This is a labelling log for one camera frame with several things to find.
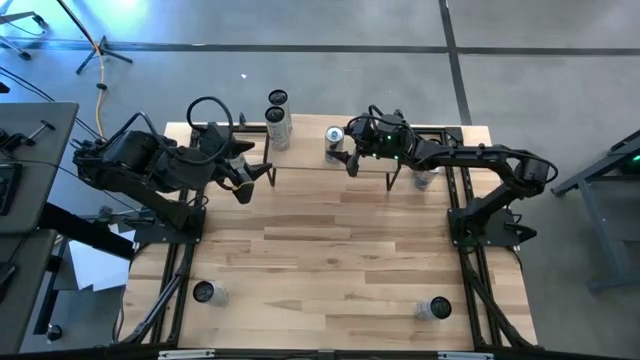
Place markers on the white Celsius Tropical can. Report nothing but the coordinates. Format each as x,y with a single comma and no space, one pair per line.
277,132
278,97

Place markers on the white Celsius Arctic can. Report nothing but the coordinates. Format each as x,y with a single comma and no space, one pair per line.
430,309

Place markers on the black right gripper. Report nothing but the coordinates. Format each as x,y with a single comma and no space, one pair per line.
385,142

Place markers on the black caster wheel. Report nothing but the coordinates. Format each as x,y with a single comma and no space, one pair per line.
54,333

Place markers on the silver bracket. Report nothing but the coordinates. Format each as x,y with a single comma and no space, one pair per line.
185,354
465,356

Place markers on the grey metal table frame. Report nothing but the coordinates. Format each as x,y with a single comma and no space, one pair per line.
600,230

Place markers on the black aluminium rig frame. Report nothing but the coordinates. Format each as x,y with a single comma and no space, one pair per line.
454,134

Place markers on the blue silver Red Bull can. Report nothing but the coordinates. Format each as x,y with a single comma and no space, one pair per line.
425,180
333,145

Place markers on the black clamp tool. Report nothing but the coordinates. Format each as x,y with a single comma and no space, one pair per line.
15,140

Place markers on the grey stand legs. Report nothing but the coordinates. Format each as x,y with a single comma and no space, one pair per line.
24,54

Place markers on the grey desk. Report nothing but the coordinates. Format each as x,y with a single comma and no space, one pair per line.
25,280
45,175

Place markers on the white paper sheets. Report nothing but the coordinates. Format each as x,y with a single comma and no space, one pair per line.
100,265

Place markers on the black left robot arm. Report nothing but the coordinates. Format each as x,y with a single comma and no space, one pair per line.
140,165

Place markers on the black beam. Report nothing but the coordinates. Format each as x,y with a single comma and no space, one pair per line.
85,230

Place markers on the white Celsius can palm print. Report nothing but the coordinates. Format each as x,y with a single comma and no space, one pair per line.
212,294

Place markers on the black tripod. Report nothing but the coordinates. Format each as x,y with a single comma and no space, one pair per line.
102,47

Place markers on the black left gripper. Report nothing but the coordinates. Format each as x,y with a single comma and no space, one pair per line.
220,145

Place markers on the wooden shelf black metal frame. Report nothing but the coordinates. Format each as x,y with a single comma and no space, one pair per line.
310,150

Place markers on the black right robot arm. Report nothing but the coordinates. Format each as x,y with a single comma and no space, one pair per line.
475,157

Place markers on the black keyboard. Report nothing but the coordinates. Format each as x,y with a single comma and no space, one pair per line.
9,190

